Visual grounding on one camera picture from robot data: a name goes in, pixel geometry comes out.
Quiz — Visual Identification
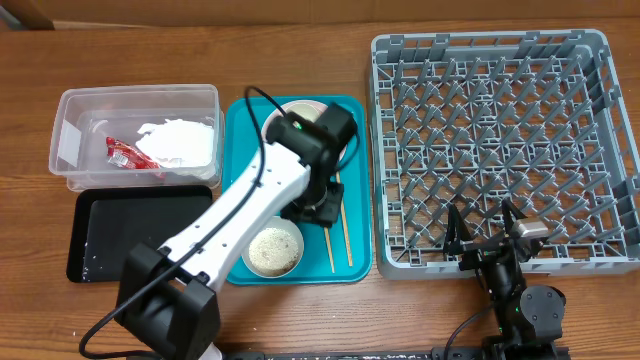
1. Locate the white napkin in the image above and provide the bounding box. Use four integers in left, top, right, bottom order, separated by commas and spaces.
135, 119, 215, 168

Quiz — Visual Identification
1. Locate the pale green cup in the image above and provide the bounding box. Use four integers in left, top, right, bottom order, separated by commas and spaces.
287, 103, 322, 122

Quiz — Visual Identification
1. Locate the clear plastic bin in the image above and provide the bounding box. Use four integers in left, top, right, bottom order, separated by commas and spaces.
48, 84, 224, 192

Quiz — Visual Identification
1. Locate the grey bowl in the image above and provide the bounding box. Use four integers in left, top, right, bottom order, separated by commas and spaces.
241, 216, 304, 279

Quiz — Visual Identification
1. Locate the large pink plate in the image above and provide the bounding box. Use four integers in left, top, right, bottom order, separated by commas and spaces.
261, 99, 347, 168

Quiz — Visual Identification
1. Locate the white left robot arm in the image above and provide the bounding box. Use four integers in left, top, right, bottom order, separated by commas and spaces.
116, 103, 358, 359

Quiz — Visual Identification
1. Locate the teal plastic tray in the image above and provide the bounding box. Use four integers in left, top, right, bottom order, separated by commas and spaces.
221, 95, 373, 286

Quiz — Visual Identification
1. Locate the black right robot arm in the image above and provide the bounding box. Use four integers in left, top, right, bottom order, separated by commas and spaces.
443, 199, 571, 359

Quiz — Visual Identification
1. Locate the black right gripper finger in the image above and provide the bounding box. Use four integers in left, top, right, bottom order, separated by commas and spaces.
444, 205, 472, 245
501, 198, 525, 234

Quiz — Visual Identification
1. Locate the left wooden chopstick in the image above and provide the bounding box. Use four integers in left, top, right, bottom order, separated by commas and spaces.
323, 227, 335, 274

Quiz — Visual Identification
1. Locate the wooden chopstick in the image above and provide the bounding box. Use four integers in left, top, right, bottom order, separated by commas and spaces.
335, 171, 353, 267
323, 227, 335, 274

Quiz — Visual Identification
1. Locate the black tray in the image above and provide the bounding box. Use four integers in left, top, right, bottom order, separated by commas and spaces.
66, 185, 213, 283

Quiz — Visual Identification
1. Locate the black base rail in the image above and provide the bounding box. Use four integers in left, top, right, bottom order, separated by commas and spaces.
223, 347, 571, 360

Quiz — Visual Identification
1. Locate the grey dishwasher rack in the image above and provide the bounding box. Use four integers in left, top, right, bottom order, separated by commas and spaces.
369, 29, 639, 280

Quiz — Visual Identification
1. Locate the right wooden chopstick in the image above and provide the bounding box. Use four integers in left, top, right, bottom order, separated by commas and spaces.
335, 171, 353, 267

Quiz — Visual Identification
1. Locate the red snack wrapper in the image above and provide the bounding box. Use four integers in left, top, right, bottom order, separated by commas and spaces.
106, 137, 160, 170

